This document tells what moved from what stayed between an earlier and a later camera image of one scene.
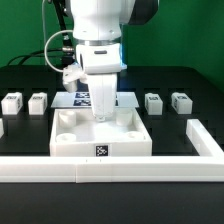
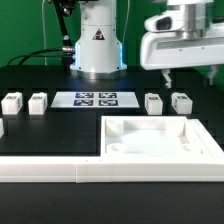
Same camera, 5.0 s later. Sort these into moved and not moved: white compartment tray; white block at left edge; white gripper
Moved: white compartment tray; white gripper
Not moved: white block at left edge
